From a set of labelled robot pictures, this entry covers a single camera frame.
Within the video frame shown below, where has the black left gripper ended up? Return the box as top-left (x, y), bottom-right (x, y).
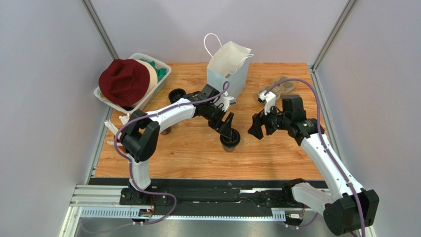
top-left (203, 104), bottom-right (234, 140)

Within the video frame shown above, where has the white paper bag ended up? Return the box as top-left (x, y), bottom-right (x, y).
top-left (207, 41), bottom-right (253, 98)

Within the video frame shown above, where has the stack of black cups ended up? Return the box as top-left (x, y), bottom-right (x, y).
top-left (161, 126), bottom-right (172, 135)

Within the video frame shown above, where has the brown coffee cup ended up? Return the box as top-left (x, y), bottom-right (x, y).
top-left (222, 145), bottom-right (236, 152)

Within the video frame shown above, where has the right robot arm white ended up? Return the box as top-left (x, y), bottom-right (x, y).
top-left (248, 91), bottom-right (379, 236)

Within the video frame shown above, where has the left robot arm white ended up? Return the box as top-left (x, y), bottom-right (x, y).
top-left (115, 81), bottom-right (241, 194)

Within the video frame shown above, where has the brown pulp cup carrier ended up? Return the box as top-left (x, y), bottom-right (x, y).
top-left (256, 76), bottom-right (295, 100)

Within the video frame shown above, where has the green cloth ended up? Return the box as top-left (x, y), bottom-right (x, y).
top-left (140, 59), bottom-right (167, 82)

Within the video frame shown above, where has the beige hat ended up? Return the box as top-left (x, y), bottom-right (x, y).
top-left (136, 60), bottom-right (158, 98)

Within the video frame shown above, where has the dark red bucket hat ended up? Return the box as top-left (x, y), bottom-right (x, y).
top-left (98, 59), bottom-right (151, 107)

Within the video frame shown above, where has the white plastic basket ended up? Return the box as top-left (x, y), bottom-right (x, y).
top-left (94, 53), bottom-right (171, 114)

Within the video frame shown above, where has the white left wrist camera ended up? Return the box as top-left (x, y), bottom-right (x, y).
top-left (217, 92), bottom-right (237, 112)

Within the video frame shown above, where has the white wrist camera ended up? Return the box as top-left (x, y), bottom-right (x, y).
top-left (258, 90), bottom-right (276, 115)
top-left (217, 92), bottom-right (237, 112)

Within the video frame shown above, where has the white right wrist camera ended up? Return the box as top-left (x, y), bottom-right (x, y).
top-left (258, 90), bottom-right (276, 115)

